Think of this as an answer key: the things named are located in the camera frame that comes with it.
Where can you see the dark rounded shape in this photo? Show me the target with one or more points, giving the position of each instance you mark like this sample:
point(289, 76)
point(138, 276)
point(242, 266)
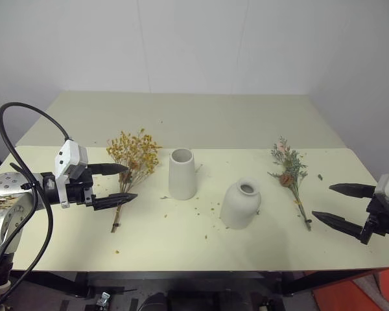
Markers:
point(154, 303)

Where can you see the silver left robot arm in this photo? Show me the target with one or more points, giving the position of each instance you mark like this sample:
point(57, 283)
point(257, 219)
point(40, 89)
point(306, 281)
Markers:
point(6, 207)

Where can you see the orange floor mat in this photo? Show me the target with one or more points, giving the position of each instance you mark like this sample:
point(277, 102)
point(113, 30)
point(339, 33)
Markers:
point(360, 291)

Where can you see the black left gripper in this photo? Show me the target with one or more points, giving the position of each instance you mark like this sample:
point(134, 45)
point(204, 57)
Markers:
point(79, 192)

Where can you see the green and pink flower bunch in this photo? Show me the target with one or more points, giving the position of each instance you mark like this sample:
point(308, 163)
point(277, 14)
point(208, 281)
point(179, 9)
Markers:
point(290, 168)

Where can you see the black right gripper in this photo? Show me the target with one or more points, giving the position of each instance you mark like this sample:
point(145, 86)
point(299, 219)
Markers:
point(382, 217)

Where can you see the yellow dried flower bunch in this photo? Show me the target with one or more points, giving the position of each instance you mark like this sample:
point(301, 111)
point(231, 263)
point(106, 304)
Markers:
point(134, 155)

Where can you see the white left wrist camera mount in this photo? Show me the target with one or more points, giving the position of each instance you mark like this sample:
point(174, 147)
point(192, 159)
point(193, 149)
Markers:
point(68, 155)

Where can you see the black table frame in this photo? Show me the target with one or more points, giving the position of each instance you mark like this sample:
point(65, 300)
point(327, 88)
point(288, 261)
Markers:
point(181, 278)

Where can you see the tall tapered white vase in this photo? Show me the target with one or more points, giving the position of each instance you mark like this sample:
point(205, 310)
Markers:
point(181, 181)

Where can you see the round narrow-necked white vase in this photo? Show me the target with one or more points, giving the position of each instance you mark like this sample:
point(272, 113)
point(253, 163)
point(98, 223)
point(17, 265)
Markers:
point(238, 209)

